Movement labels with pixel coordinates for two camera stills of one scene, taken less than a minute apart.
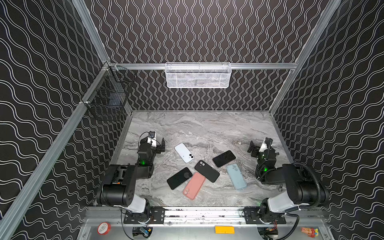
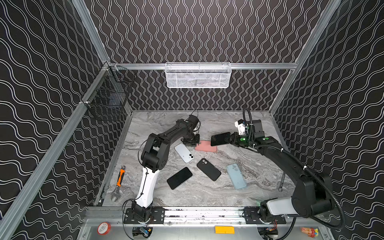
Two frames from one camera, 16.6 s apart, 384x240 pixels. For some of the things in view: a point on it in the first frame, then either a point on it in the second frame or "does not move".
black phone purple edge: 224,158 to 219,139
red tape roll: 103,228 does not move
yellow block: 224,229 does not move
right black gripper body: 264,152 to 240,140
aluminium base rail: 115,216 does not move
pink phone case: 193,186 to 205,145
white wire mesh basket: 197,75 does not move
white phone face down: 184,152 does not move
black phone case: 207,171 does not move
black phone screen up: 179,178 does not move
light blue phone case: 236,176 does not move
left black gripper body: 153,148 to 191,139
